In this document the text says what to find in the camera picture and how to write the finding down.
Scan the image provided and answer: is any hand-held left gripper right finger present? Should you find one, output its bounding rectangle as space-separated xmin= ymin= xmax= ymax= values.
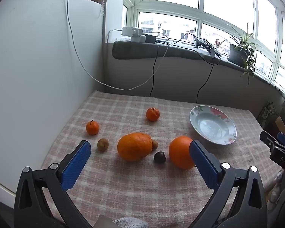
xmin=189 ymin=140 xmax=268 ymax=228

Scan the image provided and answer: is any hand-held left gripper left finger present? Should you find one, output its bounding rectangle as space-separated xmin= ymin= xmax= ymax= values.
xmin=14 ymin=140 xmax=93 ymax=228

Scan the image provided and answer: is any large round orange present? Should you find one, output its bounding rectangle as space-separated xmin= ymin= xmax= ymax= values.
xmin=169 ymin=136 xmax=196 ymax=170

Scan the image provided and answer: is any small yellow-brown round fruit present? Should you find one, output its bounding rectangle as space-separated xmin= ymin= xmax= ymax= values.
xmin=97 ymin=138 xmax=109 ymax=151

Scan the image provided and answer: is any mandarin with long stem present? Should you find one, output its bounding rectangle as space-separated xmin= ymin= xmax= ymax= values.
xmin=86 ymin=119 xmax=100 ymax=135

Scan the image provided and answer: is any white floral plate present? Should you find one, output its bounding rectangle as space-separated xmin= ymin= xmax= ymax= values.
xmin=189 ymin=105 xmax=237 ymax=145

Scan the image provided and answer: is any small dark red fruit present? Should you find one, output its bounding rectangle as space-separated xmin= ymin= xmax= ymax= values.
xmin=153 ymin=151 xmax=167 ymax=164

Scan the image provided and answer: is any large oblong orange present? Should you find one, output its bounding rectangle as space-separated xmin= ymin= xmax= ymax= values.
xmin=117 ymin=132 xmax=153 ymax=161

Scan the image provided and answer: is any mandarin with short stem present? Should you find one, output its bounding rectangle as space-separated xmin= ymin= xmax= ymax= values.
xmin=146 ymin=107 xmax=160 ymax=121

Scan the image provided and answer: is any brown cardboard box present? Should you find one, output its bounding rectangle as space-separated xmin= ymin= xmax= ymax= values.
xmin=274 ymin=116 xmax=285 ymax=138

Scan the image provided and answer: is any green snack packet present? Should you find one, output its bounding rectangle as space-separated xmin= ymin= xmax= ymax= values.
xmin=261 ymin=102 xmax=276 ymax=120

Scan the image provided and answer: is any pale printed cloth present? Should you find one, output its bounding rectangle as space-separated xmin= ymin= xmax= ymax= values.
xmin=267 ymin=171 xmax=285 ymax=205

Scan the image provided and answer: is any pink checkered tablecloth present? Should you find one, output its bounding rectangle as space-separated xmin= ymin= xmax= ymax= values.
xmin=40 ymin=90 xmax=283 ymax=228

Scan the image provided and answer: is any grey knit cloth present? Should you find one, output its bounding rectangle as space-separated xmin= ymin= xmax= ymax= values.
xmin=93 ymin=214 xmax=150 ymax=228

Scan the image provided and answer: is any potted spider plant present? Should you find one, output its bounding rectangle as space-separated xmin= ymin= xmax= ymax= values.
xmin=217 ymin=23 xmax=263 ymax=85

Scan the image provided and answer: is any white refrigerator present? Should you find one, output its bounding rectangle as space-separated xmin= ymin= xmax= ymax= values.
xmin=0 ymin=0 xmax=105 ymax=202

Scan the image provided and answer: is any black device on stand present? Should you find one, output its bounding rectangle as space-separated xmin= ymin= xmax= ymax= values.
xmin=194 ymin=37 xmax=211 ymax=49

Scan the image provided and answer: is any grey windowsill cover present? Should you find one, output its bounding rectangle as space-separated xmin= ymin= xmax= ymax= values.
xmin=112 ymin=40 xmax=285 ymax=93

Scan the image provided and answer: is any white power adapter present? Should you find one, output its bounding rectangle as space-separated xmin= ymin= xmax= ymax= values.
xmin=122 ymin=27 xmax=143 ymax=37
xmin=131 ymin=34 xmax=146 ymax=43

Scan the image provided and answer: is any black cable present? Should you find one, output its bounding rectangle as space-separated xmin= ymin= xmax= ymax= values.
xmin=149 ymin=43 xmax=161 ymax=97
xmin=196 ymin=57 xmax=215 ymax=103

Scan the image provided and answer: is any white cable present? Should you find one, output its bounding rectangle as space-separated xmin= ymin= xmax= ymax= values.
xmin=67 ymin=0 xmax=169 ymax=91

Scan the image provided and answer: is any white window frame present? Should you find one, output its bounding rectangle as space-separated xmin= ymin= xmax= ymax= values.
xmin=122 ymin=0 xmax=285 ymax=95

